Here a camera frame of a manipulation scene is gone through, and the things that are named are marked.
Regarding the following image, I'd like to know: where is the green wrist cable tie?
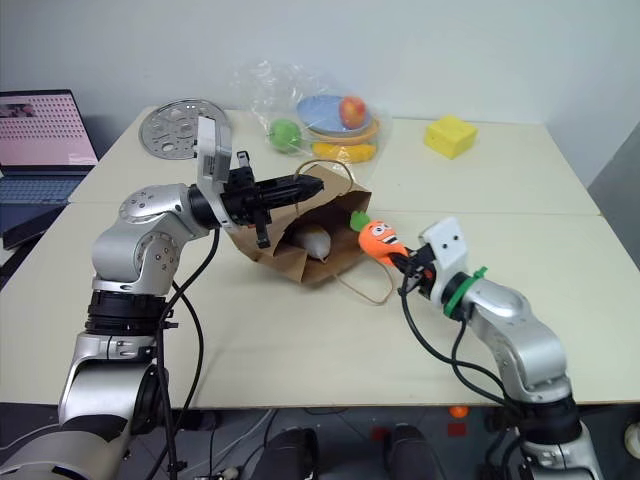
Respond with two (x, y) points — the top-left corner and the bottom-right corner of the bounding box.
(441, 266), (489, 320)

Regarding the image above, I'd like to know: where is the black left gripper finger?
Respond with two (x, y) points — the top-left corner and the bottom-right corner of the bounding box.
(269, 174), (327, 195)
(269, 191), (324, 208)

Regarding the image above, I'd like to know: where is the grey panel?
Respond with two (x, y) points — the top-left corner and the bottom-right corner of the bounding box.
(586, 121), (640, 217)

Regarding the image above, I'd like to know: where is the orange carrot plush toy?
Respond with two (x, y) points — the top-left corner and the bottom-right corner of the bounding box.
(349, 210), (409, 267)

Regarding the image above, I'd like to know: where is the yellow cheese block toy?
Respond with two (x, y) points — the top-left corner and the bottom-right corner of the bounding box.
(424, 114), (479, 162)

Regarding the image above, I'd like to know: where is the red toy apple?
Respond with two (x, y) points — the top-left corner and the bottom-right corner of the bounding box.
(339, 95), (369, 129)

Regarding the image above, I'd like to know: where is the orange plate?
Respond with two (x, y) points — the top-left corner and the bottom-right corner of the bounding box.
(304, 115), (383, 145)

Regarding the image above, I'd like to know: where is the open laptop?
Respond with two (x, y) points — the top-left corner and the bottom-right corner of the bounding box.
(0, 89), (101, 207)

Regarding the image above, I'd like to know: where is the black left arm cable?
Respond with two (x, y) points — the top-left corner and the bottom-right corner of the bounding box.
(158, 225), (223, 480)

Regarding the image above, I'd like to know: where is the blue plate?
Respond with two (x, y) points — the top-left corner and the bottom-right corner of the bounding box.
(295, 94), (374, 137)

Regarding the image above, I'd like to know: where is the white floor cable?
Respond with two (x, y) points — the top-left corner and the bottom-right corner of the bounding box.
(212, 409), (282, 480)

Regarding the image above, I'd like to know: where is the brown paper bag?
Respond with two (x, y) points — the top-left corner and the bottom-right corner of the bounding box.
(227, 158), (396, 306)

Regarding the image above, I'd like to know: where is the white radish plush toy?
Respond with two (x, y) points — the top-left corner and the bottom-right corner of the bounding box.
(289, 226), (334, 262)

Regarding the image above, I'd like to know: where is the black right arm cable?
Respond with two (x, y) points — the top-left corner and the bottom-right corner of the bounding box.
(396, 285), (524, 409)

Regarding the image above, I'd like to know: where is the round perforated metal disc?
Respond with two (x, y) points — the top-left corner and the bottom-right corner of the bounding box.
(137, 97), (229, 162)

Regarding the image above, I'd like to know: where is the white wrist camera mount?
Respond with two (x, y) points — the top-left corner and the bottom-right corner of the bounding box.
(418, 216), (472, 307)
(191, 115), (234, 230)

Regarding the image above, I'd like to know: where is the green toy apple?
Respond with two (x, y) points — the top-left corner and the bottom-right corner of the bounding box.
(268, 117), (303, 152)

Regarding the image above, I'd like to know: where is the dark rounded shape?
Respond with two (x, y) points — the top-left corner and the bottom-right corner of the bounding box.
(260, 426), (321, 480)
(385, 422), (447, 480)

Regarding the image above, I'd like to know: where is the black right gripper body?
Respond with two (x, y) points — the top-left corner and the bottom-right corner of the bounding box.
(398, 243), (437, 300)

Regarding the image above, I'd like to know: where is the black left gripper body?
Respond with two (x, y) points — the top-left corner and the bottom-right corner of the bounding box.
(221, 149), (275, 250)

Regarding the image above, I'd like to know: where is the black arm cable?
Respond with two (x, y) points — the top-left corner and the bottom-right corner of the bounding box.
(158, 225), (223, 480)
(396, 285), (524, 409)

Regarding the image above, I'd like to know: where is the clear plastic bag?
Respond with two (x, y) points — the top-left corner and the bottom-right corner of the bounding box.
(231, 58), (395, 182)

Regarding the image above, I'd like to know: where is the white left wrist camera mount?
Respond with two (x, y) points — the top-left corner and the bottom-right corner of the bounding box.
(191, 115), (234, 230)

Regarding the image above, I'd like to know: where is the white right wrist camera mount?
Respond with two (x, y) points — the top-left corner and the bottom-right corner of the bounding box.
(418, 216), (472, 307)

